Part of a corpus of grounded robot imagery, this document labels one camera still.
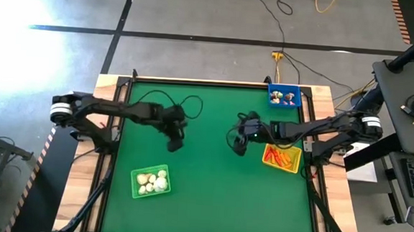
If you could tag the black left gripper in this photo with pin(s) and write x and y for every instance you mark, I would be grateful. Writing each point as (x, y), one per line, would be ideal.
(176, 123)

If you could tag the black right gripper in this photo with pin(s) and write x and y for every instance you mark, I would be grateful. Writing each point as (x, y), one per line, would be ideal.
(251, 127)

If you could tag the red toy chili pepper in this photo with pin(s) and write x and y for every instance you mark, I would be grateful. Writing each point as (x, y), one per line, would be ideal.
(268, 155)
(278, 159)

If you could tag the orange toy carrot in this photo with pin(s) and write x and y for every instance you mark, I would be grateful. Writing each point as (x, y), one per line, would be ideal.
(285, 157)
(273, 158)
(288, 166)

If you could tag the yellow plastic basket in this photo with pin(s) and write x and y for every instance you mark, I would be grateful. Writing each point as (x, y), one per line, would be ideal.
(296, 152)

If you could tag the cream toy potato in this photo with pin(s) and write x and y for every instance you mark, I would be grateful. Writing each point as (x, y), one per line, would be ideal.
(142, 179)
(151, 178)

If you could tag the white toy cauliflower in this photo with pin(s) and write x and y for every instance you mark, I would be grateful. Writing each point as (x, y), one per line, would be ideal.
(149, 187)
(160, 184)

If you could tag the green plastic basket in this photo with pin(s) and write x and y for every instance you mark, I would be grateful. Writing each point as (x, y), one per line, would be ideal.
(150, 196)

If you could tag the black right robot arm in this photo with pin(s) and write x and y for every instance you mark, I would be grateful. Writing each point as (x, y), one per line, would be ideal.
(318, 127)

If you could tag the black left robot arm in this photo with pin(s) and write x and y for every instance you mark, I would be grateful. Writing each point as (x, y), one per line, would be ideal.
(121, 109)

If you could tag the blue plastic basket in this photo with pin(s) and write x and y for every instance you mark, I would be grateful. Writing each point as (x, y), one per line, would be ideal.
(285, 88)

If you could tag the yellow power plug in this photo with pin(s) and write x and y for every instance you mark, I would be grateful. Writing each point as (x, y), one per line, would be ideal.
(277, 56)

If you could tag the black diagonal support strut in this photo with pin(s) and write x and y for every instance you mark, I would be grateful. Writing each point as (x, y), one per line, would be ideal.
(327, 217)
(94, 199)

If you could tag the round black stand base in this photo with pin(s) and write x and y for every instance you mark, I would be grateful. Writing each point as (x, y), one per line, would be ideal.
(368, 100)

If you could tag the white paper sheet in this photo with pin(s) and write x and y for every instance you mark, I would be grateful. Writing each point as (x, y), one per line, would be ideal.
(363, 173)

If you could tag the black desk support beam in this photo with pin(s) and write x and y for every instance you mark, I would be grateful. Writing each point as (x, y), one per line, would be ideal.
(370, 154)

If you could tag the grey side desk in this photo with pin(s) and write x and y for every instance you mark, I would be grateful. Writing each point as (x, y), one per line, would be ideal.
(391, 105)

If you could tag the black caster wheel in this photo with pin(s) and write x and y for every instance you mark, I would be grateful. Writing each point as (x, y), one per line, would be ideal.
(389, 220)

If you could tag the grey keyboard tray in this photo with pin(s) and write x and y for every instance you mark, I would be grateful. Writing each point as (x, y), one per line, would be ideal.
(403, 210)

